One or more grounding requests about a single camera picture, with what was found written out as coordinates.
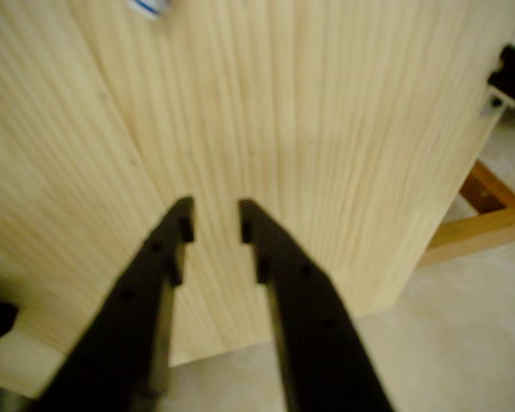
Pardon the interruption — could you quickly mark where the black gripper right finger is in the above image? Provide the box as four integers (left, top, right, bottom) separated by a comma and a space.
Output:
238, 198, 398, 412

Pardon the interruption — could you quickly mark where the white metal bracket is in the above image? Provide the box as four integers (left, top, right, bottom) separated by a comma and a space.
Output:
479, 84, 515, 118

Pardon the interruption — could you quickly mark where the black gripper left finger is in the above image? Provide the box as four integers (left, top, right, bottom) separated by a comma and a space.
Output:
28, 196, 196, 412

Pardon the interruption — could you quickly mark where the white blue red wrapper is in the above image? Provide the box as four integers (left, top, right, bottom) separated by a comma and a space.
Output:
126, 0, 173, 21

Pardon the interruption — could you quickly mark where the brown wooden frame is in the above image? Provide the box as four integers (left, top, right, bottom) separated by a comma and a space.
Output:
419, 160, 515, 268

